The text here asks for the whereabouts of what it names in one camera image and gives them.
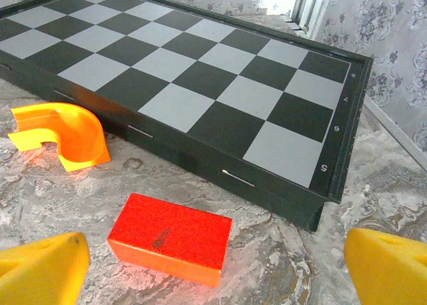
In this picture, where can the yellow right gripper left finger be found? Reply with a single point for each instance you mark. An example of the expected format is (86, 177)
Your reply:
(40, 271)

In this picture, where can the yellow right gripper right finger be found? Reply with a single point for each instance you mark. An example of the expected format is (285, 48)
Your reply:
(390, 271)

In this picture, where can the red rectangular block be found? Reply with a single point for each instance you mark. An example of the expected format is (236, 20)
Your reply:
(173, 238)

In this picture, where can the orange curved plastic block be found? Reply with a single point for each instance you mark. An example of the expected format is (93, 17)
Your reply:
(83, 131)

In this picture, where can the black and grey chessboard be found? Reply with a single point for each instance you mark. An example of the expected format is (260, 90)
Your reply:
(207, 78)

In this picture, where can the aluminium frame rail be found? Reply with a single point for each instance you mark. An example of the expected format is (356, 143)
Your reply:
(397, 135)

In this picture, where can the aluminium frame post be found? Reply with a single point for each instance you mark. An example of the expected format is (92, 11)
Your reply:
(308, 8)

